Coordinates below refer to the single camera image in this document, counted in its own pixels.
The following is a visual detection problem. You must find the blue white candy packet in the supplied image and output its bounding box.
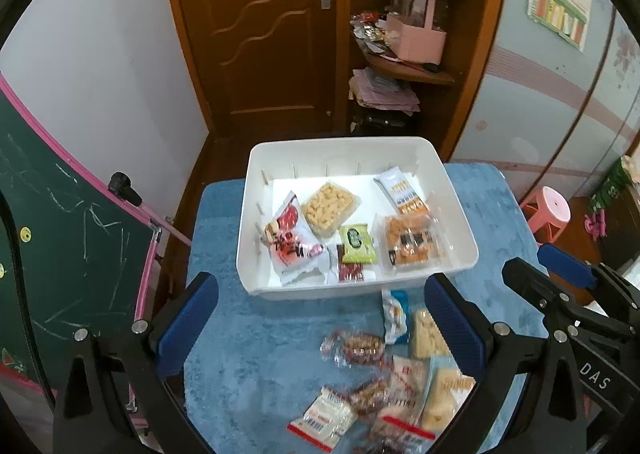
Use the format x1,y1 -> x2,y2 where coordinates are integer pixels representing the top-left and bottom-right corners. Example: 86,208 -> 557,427
381,289 -> 410,346

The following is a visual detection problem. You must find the wooden corner shelf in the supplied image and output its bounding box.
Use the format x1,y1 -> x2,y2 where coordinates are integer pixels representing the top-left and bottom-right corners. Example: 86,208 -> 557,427
334,0 -> 503,160

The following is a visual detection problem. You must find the green chalkboard pink frame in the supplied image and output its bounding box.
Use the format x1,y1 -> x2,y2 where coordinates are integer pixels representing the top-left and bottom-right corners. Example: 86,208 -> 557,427
1,82 -> 170,392

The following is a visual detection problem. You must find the pink basket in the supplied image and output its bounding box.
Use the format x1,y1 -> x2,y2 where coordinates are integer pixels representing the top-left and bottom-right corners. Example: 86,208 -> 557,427
384,0 -> 449,66

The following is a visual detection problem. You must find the dark red jujube packet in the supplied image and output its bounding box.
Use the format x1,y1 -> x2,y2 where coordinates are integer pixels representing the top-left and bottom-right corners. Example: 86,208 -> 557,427
336,244 -> 364,283

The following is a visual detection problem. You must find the yellow rice cracker packet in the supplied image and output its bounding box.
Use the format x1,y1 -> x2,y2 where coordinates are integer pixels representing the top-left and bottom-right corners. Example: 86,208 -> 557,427
410,309 -> 451,359

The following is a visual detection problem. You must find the white plastic storage bin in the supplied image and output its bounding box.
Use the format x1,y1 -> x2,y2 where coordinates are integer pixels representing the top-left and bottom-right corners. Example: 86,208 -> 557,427
236,136 -> 480,300

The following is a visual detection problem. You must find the colourful wall poster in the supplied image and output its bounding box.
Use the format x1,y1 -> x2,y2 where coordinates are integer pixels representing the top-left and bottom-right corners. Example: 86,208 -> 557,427
526,0 -> 592,51

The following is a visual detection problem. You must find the brown wooden door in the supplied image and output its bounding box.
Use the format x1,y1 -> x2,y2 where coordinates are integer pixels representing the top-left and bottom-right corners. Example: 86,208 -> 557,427
169,0 -> 337,141

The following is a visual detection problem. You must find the pink plastic stool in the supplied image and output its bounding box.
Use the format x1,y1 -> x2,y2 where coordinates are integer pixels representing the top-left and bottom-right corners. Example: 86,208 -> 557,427
520,186 -> 572,246

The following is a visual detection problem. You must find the large clear cracker bag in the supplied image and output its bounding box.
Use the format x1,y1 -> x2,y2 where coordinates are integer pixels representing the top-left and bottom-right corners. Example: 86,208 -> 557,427
421,356 -> 475,436

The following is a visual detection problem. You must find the small white striped packet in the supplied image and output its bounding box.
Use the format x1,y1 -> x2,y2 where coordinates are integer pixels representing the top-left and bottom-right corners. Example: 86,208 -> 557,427
286,387 -> 358,453

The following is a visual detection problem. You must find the folded pink clothes stack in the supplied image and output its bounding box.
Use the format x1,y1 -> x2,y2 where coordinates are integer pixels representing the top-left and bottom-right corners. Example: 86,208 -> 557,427
348,67 -> 420,116

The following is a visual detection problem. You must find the nut candy clear wrapper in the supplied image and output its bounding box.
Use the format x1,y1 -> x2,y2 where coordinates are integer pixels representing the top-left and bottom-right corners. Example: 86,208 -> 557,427
319,330 -> 386,366

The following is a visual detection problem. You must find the peanut candy clear packet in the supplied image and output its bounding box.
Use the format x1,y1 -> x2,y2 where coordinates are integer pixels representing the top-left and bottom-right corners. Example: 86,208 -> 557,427
302,182 -> 360,240

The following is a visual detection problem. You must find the orange biscuit clear packet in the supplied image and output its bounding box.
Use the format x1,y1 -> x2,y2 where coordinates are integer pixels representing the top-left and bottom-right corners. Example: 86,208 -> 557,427
382,212 -> 445,270

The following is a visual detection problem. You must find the green snack packet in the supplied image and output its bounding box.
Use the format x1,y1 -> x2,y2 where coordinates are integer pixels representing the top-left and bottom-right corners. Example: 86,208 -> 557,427
338,223 -> 378,264

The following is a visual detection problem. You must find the orange white oats bar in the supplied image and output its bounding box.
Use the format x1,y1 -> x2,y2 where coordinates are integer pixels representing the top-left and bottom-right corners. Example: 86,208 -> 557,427
374,167 -> 428,214

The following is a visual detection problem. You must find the blue towel table cover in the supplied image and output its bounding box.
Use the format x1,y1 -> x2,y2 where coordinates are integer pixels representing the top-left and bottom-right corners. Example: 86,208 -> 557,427
184,164 -> 546,453

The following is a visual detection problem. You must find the red white snack packet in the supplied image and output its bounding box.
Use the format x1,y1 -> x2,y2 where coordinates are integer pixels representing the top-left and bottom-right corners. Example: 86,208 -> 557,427
262,192 -> 331,285

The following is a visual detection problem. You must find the pink toy on floor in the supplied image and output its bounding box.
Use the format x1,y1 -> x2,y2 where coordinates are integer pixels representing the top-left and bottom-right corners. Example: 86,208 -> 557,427
584,209 -> 606,242

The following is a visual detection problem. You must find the green bag by wall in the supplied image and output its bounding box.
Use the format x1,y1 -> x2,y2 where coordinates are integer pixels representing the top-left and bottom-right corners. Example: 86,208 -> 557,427
588,155 -> 634,214

